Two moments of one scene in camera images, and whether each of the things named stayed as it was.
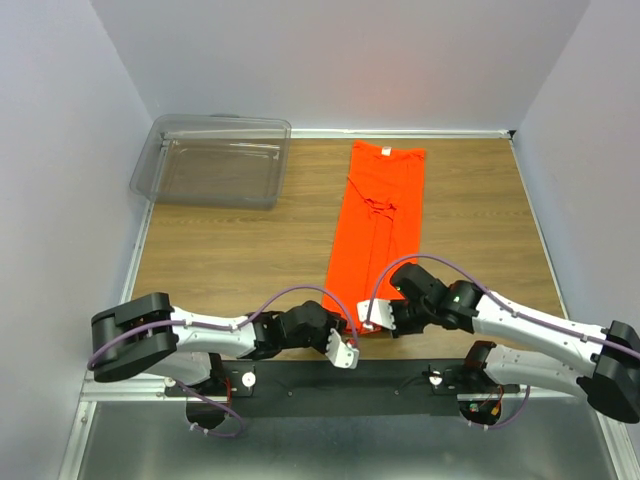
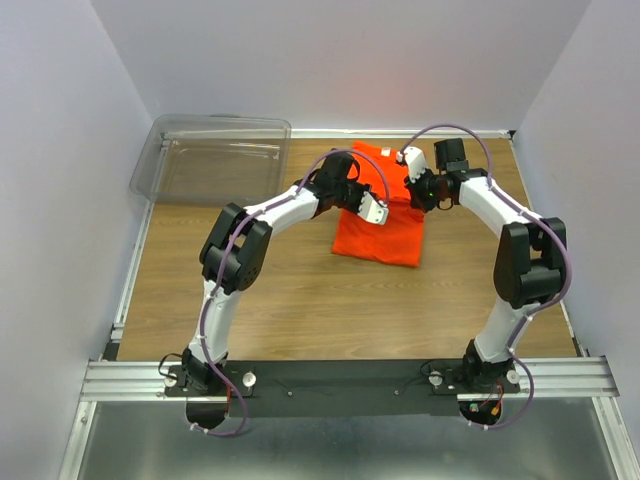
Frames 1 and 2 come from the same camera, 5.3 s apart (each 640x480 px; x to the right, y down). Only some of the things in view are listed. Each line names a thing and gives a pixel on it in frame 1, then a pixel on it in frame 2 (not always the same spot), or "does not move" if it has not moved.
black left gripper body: (318, 340) → (348, 194)
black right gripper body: (410, 317) → (426, 190)
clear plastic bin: (218, 160) does not move
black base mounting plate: (322, 389) does not move
